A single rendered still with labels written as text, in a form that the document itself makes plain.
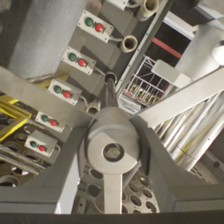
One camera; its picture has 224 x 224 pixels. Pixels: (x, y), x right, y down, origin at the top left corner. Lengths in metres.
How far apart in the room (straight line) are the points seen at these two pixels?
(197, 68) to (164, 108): 0.98
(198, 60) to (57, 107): 1.04
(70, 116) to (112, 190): 0.10
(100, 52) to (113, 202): 0.77
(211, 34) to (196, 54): 0.14
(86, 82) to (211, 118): 0.66
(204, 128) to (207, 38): 0.56
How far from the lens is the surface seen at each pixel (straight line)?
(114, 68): 0.92
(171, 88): 1.17
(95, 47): 0.89
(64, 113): 0.16
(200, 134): 0.92
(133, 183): 3.17
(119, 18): 0.91
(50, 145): 0.97
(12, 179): 2.26
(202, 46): 1.17
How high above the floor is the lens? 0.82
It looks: 9 degrees up
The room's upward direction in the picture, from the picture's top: 117 degrees clockwise
